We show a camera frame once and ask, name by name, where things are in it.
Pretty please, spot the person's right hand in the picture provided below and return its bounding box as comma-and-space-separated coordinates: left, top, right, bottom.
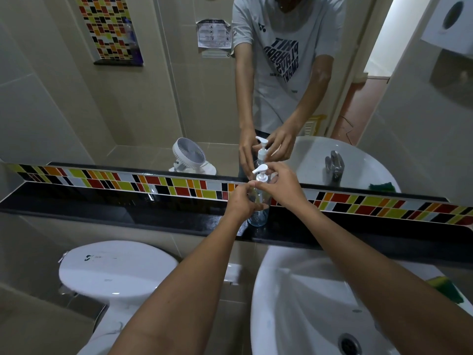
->
249, 161, 310, 215

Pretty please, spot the person's left hand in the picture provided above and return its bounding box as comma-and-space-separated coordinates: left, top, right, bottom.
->
223, 181, 269, 226

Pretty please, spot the clear pump soap bottle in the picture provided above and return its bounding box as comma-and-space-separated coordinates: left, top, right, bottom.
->
246, 164, 273, 228

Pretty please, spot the person's left forearm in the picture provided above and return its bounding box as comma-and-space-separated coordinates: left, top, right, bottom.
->
108, 212, 246, 355

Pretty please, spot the person's right forearm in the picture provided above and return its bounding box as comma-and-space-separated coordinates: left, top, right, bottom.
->
292, 201, 473, 355

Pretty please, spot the chrome sink faucet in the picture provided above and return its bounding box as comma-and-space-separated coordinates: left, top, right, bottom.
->
324, 150, 346, 182

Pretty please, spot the white ceramic sink basin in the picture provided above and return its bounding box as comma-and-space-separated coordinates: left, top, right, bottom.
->
250, 245, 473, 355

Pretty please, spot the black stone ledge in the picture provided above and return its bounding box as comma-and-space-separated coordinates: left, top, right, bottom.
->
0, 181, 473, 271

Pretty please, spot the white toilet tank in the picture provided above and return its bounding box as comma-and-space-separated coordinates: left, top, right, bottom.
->
58, 240, 180, 355

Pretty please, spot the metal sink drain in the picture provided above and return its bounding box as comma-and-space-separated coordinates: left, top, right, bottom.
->
337, 333, 363, 355

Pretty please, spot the green and yellow sponge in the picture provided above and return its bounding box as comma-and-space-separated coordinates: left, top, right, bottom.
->
426, 276, 465, 304

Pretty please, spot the white paper towel dispenser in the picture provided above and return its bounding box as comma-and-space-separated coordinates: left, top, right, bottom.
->
421, 0, 473, 56

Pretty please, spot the white wall fitting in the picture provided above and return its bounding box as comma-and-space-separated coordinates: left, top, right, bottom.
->
223, 263, 243, 286

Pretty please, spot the large wall mirror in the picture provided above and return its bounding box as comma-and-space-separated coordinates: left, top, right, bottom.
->
0, 0, 473, 204

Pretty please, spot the chrome water hose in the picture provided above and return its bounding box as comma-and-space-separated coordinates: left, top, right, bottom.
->
92, 304, 110, 332

